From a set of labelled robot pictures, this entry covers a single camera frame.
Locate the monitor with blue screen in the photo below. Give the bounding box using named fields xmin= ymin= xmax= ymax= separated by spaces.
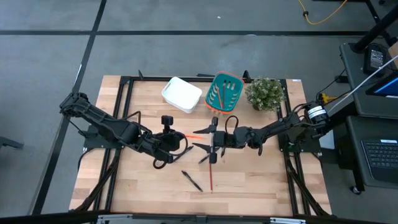
xmin=366 ymin=72 xmax=398 ymax=100

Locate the potted green plant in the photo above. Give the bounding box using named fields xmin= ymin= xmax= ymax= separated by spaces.
xmin=244 ymin=77 xmax=286 ymax=112

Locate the black chair leg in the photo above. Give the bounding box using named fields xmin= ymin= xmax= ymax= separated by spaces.
xmin=0 ymin=136 xmax=25 ymax=149

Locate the yellow cable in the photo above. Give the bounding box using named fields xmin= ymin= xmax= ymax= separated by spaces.
xmin=297 ymin=0 xmax=348 ymax=26

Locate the white cable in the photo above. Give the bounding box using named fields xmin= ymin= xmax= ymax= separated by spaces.
xmin=328 ymin=55 xmax=398 ymax=112

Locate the silver bracket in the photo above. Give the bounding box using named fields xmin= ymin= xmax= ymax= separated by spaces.
xmin=96 ymin=213 xmax=134 ymax=224
xmin=269 ymin=217 xmax=307 ymax=224

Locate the black aluminium table frame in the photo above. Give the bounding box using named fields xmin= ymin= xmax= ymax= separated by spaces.
xmin=70 ymin=74 xmax=332 ymax=218

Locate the white plastic bin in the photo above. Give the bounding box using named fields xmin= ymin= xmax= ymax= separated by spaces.
xmin=160 ymin=76 xmax=203 ymax=114

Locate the yellow cable connector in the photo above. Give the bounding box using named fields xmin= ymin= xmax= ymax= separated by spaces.
xmin=317 ymin=92 xmax=338 ymax=105

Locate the white and blue box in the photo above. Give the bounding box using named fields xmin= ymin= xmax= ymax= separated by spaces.
xmin=318 ymin=132 xmax=335 ymax=151

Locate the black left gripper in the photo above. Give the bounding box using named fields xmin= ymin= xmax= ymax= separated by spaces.
xmin=152 ymin=116 xmax=187 ymax=164

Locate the grey cart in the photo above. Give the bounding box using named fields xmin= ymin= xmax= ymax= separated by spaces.
xmin=338 ymin=40 xmax=398 ymax=119

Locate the black device with label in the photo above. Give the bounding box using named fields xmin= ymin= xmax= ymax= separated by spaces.
xmin=363 ymin=42 xmax=389 ymax=75

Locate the teal basket with orange rim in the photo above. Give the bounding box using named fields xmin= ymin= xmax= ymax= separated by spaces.
xmin=204 ymin=71 xmax=245 ymax=115

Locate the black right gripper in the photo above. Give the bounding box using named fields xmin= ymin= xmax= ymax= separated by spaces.
xmin=192 ymin=116 xmax=238 ymax=165

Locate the black laptop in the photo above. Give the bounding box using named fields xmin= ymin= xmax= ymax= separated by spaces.
xmin=360 ymin=138 xmax=398 ymax=184

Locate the black stand beam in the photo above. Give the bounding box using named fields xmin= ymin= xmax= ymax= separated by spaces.
xmin=351 ymin=0 xmax=398 ymax=54

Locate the black desk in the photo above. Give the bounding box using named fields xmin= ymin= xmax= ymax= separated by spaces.
xmin=345 ymin=114 xmax=398 ymax=191

